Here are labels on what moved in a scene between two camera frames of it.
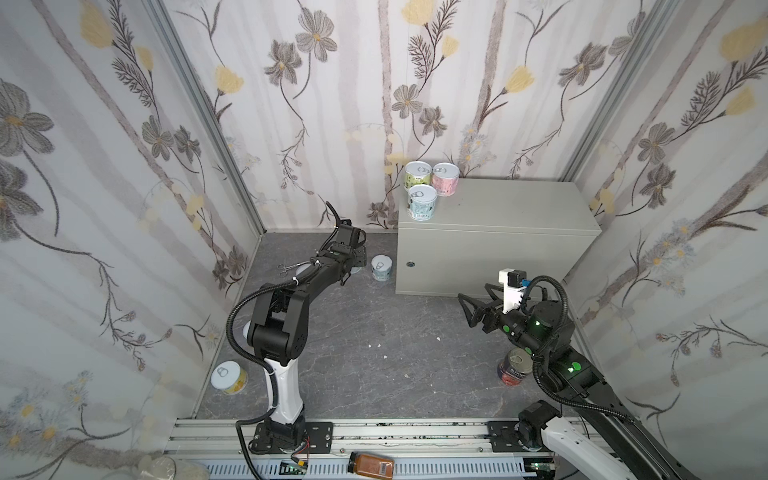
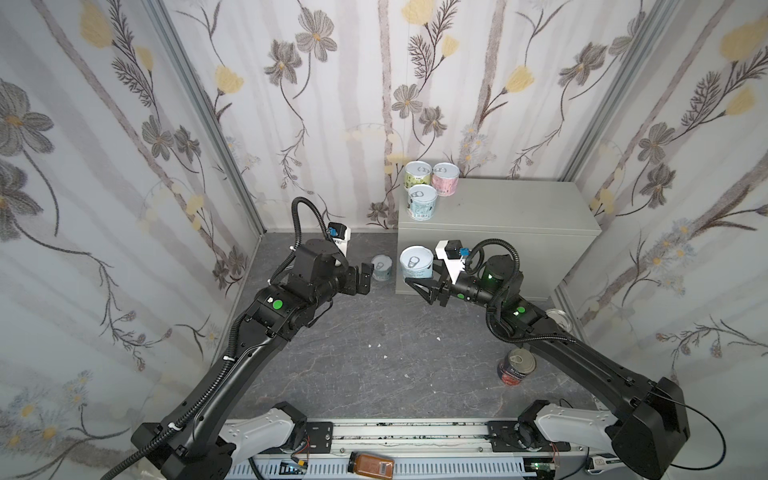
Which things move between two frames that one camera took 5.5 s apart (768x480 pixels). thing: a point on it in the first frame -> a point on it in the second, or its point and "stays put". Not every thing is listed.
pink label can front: x=445 y=178 stays put
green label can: x=417 y=173 stays put
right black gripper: x=488 y=313 -> x=444 y=287
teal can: x=422 y=199 stays put
